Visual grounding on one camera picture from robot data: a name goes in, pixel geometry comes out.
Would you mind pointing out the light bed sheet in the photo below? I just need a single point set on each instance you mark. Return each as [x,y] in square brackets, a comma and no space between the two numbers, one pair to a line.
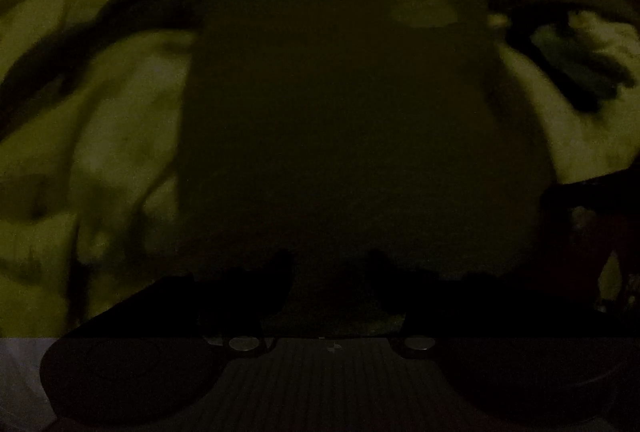
[115,122]

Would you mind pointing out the dark t-shirt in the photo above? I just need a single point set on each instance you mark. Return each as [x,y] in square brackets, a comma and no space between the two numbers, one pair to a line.
[340,112]

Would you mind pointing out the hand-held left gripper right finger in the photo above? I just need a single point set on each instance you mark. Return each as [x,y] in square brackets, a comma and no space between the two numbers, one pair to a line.
[382,269]

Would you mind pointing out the dark cloth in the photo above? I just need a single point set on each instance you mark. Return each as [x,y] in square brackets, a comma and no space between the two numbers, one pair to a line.
[575,67]

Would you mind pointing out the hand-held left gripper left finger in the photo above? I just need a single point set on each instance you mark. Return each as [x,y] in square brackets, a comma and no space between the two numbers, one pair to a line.
[277,269]

